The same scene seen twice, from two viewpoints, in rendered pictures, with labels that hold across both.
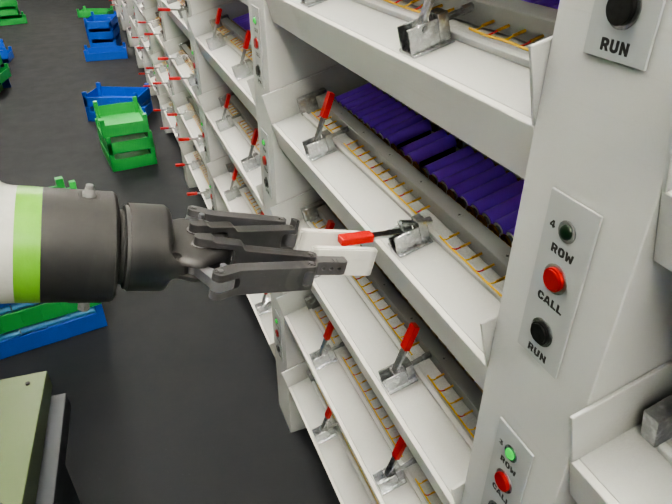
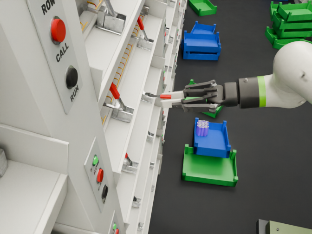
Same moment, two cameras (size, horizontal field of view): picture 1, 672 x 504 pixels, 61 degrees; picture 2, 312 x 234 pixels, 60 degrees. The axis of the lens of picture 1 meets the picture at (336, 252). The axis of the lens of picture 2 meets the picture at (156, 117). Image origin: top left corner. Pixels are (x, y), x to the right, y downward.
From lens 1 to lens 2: 113 cm
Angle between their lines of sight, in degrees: 96
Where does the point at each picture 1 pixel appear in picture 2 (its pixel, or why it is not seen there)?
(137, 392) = not seen: outside the picture
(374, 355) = (147, 149)
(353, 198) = (143, 128)
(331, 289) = (139, 187)
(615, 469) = not seen: hidden behind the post
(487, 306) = (149, 74)
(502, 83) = (152, 26)
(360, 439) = (147, 184)
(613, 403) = not seen: hidden behind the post
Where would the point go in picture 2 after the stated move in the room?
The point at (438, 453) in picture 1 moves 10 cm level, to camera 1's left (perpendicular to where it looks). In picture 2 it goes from (154, 117) to (176, 126)
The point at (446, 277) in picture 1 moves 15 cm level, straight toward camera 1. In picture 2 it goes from (149, 85) to (177, 67)
